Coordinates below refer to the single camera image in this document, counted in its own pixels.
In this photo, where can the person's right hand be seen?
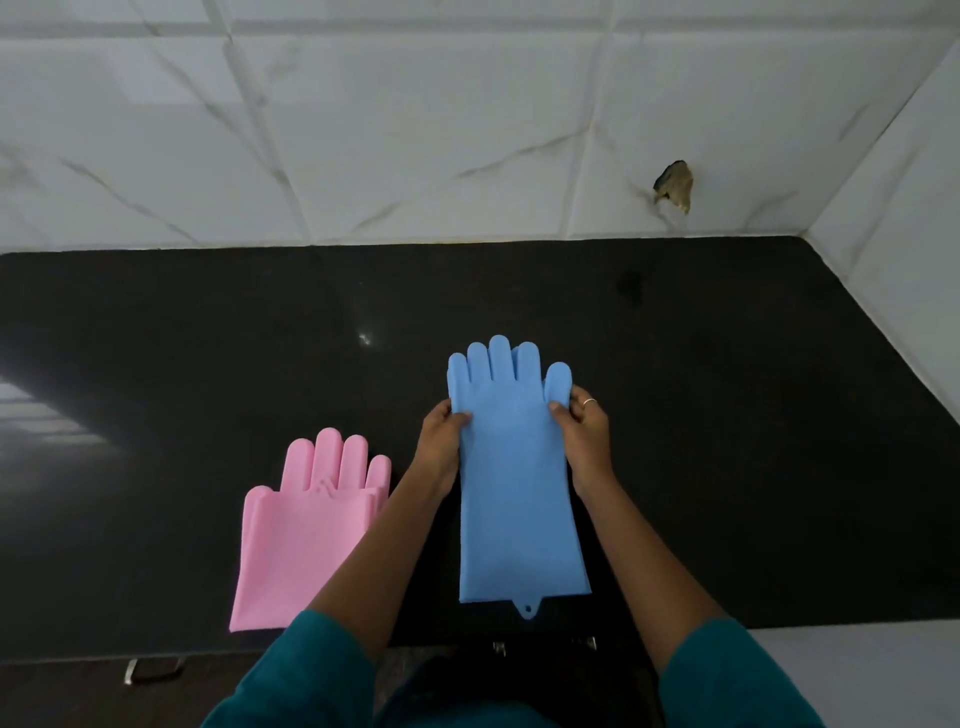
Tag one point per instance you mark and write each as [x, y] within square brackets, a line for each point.
[589, 450]

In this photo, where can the person's left hand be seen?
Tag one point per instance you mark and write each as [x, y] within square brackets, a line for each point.
[439, 454]

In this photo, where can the person's left thumb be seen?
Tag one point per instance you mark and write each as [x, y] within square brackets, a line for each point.
[459, 422]

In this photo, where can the person's right thumb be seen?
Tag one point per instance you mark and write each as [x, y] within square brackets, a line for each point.
[561, 415]

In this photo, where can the blue rubber glove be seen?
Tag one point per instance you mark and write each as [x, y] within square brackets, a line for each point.
[514, 480]

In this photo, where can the person's left forearm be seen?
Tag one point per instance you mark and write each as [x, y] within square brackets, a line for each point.
[375, 562]

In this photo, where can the person's right forearm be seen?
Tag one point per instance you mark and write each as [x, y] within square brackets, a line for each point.
[652, 570]

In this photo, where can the pink rubber glove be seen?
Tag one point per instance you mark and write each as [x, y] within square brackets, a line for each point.
[300, 540]

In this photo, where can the teal long-sleeved shirt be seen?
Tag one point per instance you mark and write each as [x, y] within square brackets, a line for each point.
[300, 675]

